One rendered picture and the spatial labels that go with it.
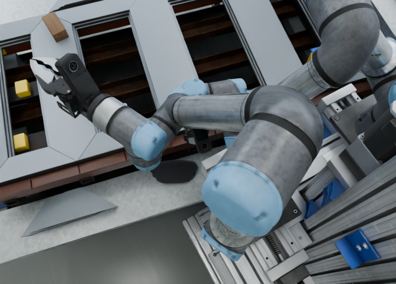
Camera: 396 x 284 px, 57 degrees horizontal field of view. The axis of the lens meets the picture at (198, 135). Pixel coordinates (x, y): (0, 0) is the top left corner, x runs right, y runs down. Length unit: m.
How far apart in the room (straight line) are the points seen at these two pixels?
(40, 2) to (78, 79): 1.31
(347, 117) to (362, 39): 0.56
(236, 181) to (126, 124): 0.34
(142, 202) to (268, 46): 0.84
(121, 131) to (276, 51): 1.02
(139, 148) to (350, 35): 0.47
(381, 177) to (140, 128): 0.47
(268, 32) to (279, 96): 1.15
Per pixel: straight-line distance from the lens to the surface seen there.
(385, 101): 1.19
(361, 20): 0.82
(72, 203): 1.55
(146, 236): 2.19
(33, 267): 2.34
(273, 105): 0.55
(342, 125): 1.32
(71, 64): 0.79
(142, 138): 0.75
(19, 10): 2.09
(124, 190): 1.55
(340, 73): 0.82
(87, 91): 0.81
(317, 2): 0.87
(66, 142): 1.49
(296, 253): 1.20
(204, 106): 0.75
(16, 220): 1.66
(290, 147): 0.52
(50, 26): 1.75
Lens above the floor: 2.15
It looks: 66 degrees down
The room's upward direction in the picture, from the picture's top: straight up
